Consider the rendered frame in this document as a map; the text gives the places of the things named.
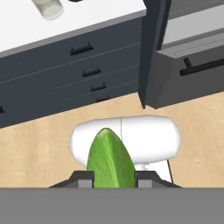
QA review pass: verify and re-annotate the dark blue drawer front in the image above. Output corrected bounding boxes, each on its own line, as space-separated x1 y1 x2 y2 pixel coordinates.
18 17 144 77
49 65 141 102
43 43 143 90
62 80 141 110

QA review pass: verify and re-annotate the black appliance handle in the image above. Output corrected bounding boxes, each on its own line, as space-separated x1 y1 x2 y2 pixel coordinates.
179 57 224 77

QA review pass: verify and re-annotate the grey appliance body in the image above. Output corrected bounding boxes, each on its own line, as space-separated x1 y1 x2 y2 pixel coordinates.
157 0 224 60

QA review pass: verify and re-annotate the clear drinking glass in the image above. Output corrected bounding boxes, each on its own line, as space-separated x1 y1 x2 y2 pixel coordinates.
31 0 65 22

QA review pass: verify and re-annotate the green citrus wedge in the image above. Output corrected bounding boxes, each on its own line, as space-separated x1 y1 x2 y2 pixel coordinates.
86 127 137 189

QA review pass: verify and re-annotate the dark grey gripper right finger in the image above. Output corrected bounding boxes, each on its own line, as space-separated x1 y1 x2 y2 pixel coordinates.
134 171 184 189

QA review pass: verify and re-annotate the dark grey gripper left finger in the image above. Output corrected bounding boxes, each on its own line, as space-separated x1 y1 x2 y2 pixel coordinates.
48 170 95 189

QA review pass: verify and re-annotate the dark grey appliance door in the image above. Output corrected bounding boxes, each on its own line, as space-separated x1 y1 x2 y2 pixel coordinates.
144 39 224 110

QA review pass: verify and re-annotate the dark blue cupboard side panel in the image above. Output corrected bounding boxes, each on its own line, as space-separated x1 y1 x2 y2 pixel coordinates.
137 0 173 109

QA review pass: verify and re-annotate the black drawer handle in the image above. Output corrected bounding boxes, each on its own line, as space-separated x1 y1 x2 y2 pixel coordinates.
69 41 95 57
90 82 108 93
95 94 110 103
81 66 102 78

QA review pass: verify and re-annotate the dark blue cupboard door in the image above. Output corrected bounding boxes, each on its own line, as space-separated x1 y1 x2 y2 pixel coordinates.
0 54 64 130

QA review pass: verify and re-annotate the white rounded object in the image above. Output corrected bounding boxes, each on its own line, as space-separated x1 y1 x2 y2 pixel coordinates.
69 115 182 184

